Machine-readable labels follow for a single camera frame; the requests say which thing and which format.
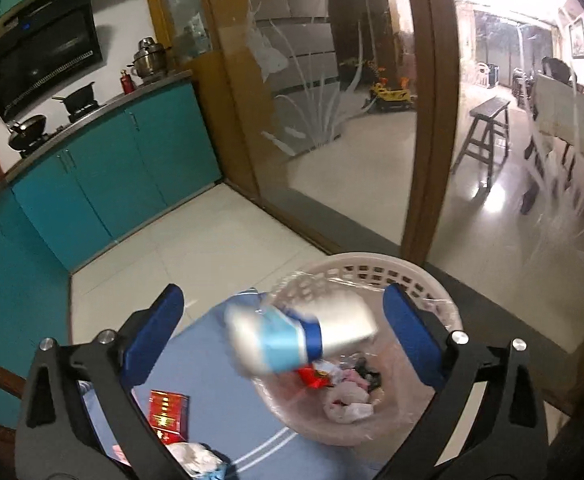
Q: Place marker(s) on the small red bottle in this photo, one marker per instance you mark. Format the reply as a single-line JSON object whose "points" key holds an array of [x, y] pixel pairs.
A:
{"points": [[127, 82]]}

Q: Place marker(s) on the blue striped blanket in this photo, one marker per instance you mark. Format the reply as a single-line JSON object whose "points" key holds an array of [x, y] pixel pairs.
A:
{"points": [[232, 410]]}

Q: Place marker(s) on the black cooking pot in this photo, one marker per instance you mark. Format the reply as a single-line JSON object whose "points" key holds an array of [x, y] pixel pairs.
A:
{"points": [[79, 97]]}

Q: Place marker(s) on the black plastic bag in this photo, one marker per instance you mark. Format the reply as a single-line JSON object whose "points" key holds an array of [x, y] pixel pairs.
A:
{"points": [[372, 377]]}

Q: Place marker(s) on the red cardboard box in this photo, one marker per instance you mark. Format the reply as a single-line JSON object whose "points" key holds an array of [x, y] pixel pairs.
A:
{"points": [[169, 415]]}

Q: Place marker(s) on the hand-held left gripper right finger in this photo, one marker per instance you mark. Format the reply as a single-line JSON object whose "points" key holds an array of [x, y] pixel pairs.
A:
{"points": [[414, 340]]}

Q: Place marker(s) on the white plastic bag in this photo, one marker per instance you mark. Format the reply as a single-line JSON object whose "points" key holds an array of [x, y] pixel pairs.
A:
{"points": [[347, 407]]}

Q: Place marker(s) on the black wok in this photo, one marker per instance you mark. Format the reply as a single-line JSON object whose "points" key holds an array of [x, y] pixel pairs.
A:
{"points": [[27, 132]]}

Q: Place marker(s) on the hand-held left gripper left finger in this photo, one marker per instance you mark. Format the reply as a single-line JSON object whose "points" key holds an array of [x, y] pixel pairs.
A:
{"points": [[152, 340]]}

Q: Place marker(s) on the etched glass sliding door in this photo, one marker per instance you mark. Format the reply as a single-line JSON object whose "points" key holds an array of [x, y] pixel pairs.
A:
{"points": [[522, 260], [372, 170]]}

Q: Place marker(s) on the pink plastic bag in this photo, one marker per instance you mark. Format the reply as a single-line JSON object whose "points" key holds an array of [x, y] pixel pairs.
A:
{"points": [[354, 375]]}

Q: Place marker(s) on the black range hood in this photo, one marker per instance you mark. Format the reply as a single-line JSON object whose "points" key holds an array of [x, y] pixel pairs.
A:
{"points": [[37, 60]]}

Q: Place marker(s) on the clear plastic bin liner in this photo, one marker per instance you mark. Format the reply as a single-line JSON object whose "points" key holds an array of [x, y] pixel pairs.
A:
{"points": [[292, 412]]}

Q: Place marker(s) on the red and yellow wrapper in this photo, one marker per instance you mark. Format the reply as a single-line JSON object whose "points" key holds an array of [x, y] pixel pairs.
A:
{"points": [[312, 377]]}

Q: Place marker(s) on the dining table with cloth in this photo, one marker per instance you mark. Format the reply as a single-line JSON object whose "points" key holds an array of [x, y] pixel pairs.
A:
{"points": [[572, 110]]}

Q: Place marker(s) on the dark dining chair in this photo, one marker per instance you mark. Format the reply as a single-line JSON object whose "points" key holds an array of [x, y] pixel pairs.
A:
{"points": [[559, 67]]}

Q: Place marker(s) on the white bottle with blue label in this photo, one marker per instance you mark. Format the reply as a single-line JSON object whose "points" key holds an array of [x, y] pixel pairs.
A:
{"points": [[292, 340]]}

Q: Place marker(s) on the steel stockpot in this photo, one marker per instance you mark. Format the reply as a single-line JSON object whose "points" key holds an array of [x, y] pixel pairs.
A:
{"points": [[147, 60]]}

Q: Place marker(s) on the crumpled white tissue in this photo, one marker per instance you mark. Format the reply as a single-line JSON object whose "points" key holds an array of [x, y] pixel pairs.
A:
{"points": [[192, 457]]}

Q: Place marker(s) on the white plastic lattice basket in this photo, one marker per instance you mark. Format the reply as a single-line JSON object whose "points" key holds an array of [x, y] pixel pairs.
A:
{"points": [[352, 270]]}

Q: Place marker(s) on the grey refrigerator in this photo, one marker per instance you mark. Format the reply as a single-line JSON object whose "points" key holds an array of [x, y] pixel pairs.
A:
{"points": [[302, 35]]}

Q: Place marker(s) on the wooden bench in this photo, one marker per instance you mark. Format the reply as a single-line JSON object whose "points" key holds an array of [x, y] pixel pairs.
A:
{"points": [[489, 107]]}

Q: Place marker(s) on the light blue plastic wrapper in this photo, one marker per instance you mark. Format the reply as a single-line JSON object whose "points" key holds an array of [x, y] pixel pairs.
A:
{"points": [[218, 474]]}

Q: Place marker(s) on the yellow toy car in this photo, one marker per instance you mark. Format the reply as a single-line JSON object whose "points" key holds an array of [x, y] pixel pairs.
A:
{"points": [[392, 95]]}

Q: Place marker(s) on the gas stove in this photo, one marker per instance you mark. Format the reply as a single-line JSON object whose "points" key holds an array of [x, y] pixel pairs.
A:
{"points": [[84, 108]]}

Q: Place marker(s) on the framed wall picture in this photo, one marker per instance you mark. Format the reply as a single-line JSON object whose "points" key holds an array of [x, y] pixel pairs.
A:
{"points": [[578, 36]]}

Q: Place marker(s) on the teal base cabinets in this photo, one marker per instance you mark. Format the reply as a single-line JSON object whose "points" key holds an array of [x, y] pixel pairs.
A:
{"points": [[122, 160]]}

